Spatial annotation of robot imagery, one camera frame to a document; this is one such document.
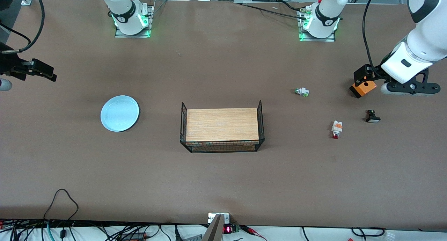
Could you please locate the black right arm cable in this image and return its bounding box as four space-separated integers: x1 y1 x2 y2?
0 0 45 54

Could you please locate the light blue round plate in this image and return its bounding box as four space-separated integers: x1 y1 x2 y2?
101 95 140 132

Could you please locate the black wire rack wooden shelf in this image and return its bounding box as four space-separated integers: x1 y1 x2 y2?
180 100 265 153

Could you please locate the thin black looped cable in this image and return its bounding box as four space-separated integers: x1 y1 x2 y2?
43 189 79 222

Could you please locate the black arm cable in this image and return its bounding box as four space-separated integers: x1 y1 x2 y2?
362 0 382 77
0 0 45 54

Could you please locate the white metal bracket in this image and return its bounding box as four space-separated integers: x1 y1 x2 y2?
208 212 230 224

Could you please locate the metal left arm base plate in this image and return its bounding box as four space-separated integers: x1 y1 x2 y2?
298 6 336 42

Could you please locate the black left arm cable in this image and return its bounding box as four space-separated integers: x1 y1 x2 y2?
362 0 382 77

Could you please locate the orange button enclosure box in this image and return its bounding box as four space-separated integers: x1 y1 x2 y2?
349 80 378 99

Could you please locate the red push button switch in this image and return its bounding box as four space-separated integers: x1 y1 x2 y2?
331 121 343 139

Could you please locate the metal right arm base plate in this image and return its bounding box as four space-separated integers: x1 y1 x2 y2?
115 4 155 38

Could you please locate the red and black probe lead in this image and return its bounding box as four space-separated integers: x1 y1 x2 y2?
241 225 268 241

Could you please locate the black coiled cable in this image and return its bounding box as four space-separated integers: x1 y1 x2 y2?
351 227 386 238

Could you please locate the grey metal bar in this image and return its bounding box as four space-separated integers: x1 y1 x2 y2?
201 214 225 241

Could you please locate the black cable on table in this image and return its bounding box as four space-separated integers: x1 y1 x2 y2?
240 3 308 19

